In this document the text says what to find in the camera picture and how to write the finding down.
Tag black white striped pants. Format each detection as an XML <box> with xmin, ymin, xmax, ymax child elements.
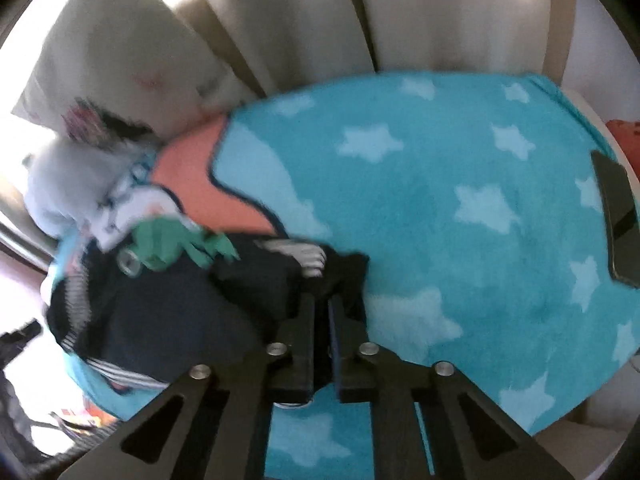
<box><xmin>47</xmin><ymin>217</ymin><xmax>370</xmax><ymax>389</ymax></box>

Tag turquoise cartoon star blanket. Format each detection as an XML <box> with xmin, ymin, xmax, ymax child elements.
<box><xmin>49</xmin><ymin>71</ymin><xmax>640</xmax><ymax>480</ymax></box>

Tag white plush pillow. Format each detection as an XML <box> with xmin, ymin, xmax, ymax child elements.
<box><xmin>24</xmin><ymin>139</ymin><xmax>155</xmax><ymax>238</ymax></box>

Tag black smartphone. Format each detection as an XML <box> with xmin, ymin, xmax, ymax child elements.
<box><xmin>590</xmin><ymin>151</ymin><xmax>640</xmax><ymax>288</ymax></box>

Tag beige padded headboard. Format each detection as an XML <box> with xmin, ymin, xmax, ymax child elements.
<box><xmin>176</xmin><ymin>0</ymin><xmax>576</xmax><ymax>96</ymax></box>

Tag white floral pillow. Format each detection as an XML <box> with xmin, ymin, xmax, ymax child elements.
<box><xmin>13</xmin><ymin>0</ymin><xmax>254</xmax><ymax>148</ymax></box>

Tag red orange cushion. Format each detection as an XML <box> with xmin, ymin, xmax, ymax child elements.
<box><xmin>606</xmin><ymin>119</ymin><xmax>640</xmax><ymax>178</ymax></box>

